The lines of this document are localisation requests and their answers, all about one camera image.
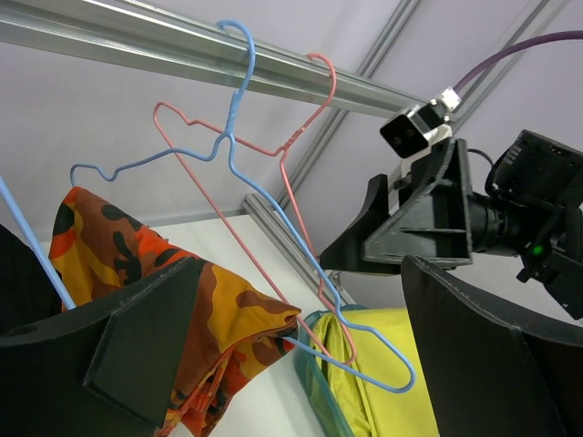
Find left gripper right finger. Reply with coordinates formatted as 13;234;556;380
401;256;582;436

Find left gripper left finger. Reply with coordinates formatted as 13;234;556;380
1;258;202;436

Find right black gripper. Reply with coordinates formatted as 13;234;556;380
319;138;472;274

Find yellow trousers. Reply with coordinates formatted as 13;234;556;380
311;307;441;437

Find orange red camouflage trousers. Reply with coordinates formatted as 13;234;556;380
49;187;300;436

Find blue hanger with camouflage trousers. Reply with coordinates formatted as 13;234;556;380
68;18;416;393

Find pink wire hanger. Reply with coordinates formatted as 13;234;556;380
152;52;357;367

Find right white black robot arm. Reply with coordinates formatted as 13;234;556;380
320;130;582;319

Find blue hanger with black trousers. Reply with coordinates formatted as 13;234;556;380
0;178;77;310

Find black trousers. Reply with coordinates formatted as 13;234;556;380
1;226;62;335

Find teal transparent plastic bin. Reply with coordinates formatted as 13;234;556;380
294;310;373;436

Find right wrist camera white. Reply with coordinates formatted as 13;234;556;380
380;87;462;177

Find aluminium frame right post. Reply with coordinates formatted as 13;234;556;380
242;1;576;310

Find aluminium hanging rail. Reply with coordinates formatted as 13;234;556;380
1;1;423;118

